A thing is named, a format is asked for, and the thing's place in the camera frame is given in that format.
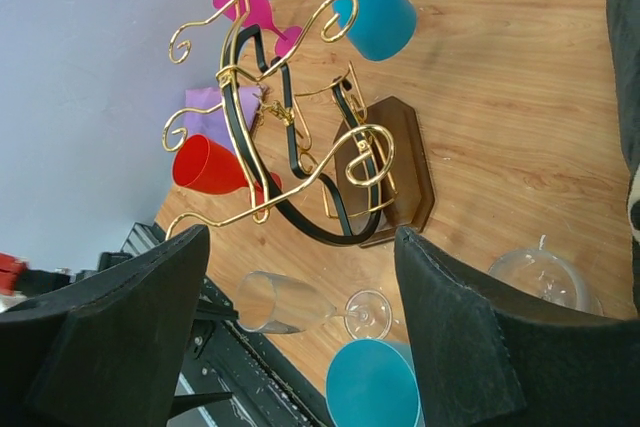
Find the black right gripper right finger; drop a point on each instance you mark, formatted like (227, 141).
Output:
(487, 354)

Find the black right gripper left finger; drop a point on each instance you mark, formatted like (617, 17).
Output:
(100, 337)

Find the clear wine glass front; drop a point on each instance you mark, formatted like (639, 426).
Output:
(547, 276)

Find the clear wine glass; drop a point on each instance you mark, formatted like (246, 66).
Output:
(271, 303)
(547, 276)

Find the blue plastic wine glass front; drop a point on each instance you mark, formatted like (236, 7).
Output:
(373, 383)

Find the blue plastic wine glass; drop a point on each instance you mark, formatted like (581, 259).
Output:
(373, 383)
(382, 28)

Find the clear wine glass back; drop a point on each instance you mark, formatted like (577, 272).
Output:
(271, 303)

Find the red plastic wine glass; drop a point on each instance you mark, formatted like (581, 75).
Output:
(205, 166)

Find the blue plastic wine glass back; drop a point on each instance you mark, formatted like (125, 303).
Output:
(382, 28)

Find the magenta plastic wine glass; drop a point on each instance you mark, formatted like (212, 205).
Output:
(261, 14)

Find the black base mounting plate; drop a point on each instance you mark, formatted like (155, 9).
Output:
(233, 378)

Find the purple folded cloth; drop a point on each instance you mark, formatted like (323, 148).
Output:
(213, 124)

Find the black floral plush pillow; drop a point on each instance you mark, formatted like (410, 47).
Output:
(623, 30)

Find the gold wire wine glass rack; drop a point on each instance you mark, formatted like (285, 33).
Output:
(373, 179)

